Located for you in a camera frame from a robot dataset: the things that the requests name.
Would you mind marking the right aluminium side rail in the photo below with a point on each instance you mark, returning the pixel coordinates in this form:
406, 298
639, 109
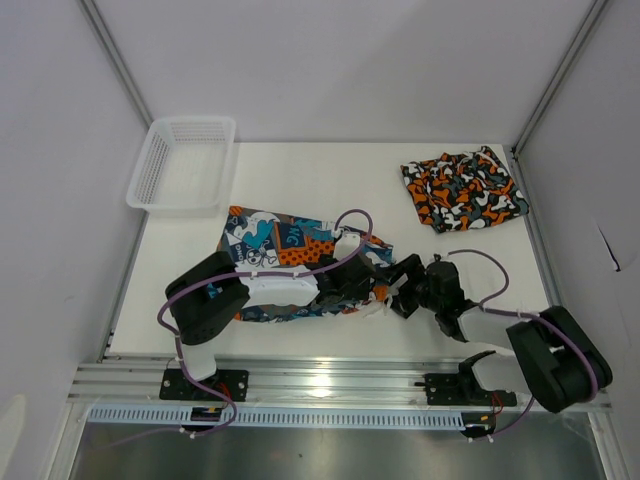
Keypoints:
545, 275

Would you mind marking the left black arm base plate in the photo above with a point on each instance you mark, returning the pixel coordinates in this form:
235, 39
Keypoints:
232, 383

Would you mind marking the white slotted cable duct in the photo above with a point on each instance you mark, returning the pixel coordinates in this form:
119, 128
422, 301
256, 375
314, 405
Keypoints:
277, 417

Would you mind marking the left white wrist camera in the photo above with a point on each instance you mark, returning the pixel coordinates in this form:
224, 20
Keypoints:
347, 243

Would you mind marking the aluminium side rail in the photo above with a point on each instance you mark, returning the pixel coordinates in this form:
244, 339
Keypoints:
545, 275
120, 293

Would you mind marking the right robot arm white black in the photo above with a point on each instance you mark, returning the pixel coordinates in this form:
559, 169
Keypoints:
546, 355

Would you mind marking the aluminium corner post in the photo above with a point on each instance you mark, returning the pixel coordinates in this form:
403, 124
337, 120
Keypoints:
580, 39
108, 44

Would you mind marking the left aluminium side rail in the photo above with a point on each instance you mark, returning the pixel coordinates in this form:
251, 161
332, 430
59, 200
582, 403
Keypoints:
120, 293

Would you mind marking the left aluminium corner post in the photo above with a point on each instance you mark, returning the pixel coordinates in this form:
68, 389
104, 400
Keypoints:
108, 44

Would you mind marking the orange black camouflage shorts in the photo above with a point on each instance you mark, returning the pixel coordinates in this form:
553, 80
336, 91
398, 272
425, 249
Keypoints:
463, 192

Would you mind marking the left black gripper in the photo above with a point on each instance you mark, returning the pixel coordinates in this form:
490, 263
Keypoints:
359, 294

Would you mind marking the white plastic basket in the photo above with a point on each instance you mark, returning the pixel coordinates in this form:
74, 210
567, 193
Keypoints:
184, 166

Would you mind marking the right aluminium corner post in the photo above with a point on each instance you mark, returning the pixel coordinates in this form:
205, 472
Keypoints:
580, 39

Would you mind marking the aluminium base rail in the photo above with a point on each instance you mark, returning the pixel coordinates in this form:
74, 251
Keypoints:
319, 382

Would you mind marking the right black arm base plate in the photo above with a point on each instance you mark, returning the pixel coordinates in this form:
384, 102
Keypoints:
449, 389

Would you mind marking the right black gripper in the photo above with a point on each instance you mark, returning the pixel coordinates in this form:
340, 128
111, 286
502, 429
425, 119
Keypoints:
409, 266

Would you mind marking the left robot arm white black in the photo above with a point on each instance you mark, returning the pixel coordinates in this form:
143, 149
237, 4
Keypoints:
205, 299

